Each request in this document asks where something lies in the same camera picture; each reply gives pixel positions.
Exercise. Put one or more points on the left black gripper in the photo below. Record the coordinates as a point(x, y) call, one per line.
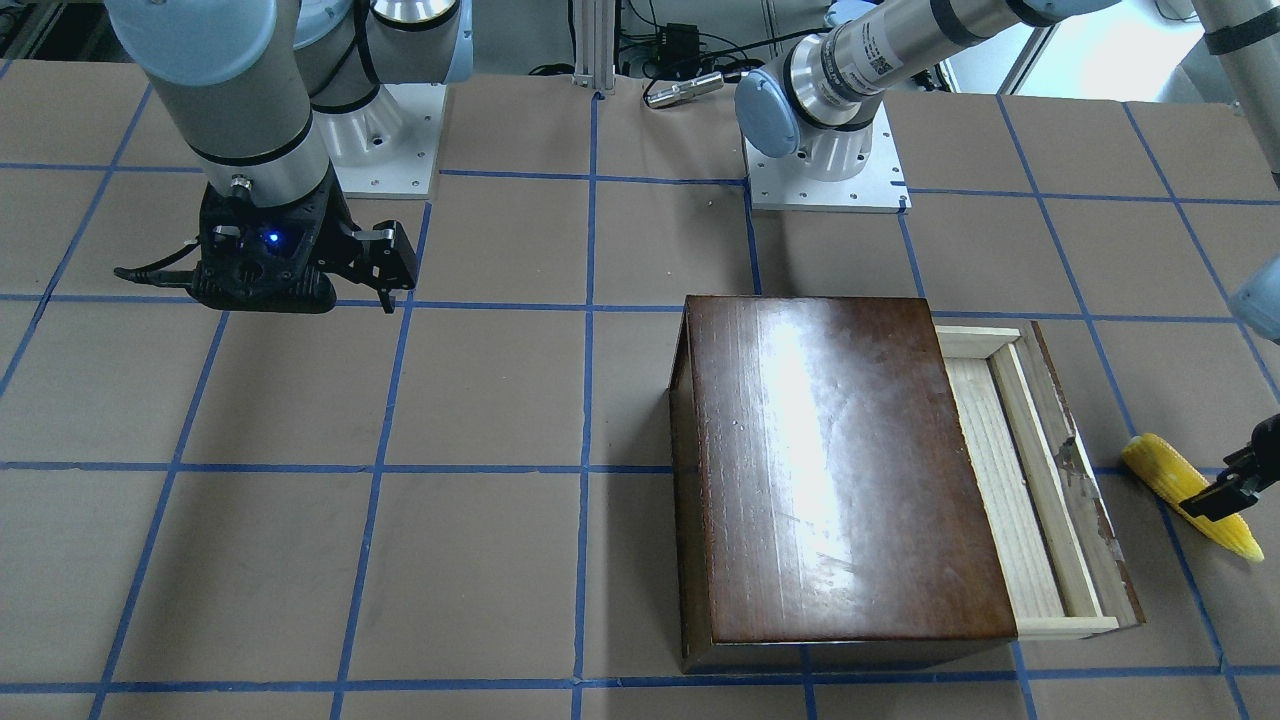
point(1243, 470)

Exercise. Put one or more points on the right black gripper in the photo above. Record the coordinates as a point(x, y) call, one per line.
point(385, 258)

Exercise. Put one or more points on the yellow corn cob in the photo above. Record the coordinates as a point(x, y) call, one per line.
point(1175, 480)

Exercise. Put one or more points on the light wood drawer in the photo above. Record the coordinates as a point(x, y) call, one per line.
point(1064, 569)

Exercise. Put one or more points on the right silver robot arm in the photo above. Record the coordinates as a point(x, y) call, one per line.
point(277, 100)

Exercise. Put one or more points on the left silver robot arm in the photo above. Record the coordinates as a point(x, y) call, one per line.
point(832, 83)

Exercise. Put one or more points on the dark brown wooden cabinet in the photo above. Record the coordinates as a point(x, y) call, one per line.
point(828, 516)

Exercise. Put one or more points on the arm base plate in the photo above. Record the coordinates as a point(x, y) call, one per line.
point(389, 148)
point(857, 171)

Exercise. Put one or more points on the aluminium frame post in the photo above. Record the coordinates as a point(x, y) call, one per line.
point(594, 37)

